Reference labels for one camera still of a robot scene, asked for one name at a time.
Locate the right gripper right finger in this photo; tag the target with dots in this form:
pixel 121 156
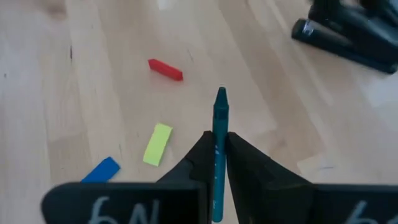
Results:
pixel 264 186

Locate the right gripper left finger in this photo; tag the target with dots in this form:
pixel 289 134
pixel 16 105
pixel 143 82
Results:
pixel 186 174

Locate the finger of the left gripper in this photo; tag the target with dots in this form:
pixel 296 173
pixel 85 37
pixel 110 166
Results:
pixel 342 46

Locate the yellow-green eraser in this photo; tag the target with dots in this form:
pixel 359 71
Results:
pixel 157 144

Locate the teal crayon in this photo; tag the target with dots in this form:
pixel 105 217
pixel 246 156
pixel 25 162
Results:
pixel 220 124

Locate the blue eraser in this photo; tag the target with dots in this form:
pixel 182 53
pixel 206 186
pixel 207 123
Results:
pixel 102 171

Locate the red eraser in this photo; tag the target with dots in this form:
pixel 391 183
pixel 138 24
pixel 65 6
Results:
pixel 164 70

